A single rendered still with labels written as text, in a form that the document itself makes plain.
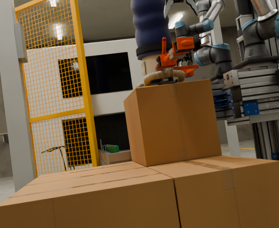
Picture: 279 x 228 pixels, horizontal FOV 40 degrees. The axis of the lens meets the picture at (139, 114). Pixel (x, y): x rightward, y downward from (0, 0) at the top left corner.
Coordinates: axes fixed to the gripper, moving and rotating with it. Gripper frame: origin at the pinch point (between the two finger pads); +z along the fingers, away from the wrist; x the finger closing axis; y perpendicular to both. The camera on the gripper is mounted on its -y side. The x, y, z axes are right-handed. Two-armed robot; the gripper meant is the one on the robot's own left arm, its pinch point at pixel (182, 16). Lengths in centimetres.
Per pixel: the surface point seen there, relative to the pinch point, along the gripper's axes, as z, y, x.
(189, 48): 15.1, -4.4, 0.4
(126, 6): -272, 785, -120
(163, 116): 42, 29, 8
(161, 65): 15.4, 30.6, 4.3
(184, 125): 48, 28, -3
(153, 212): 76, -31, 30
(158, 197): 71, -31, 28
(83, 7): -271, 763, -10
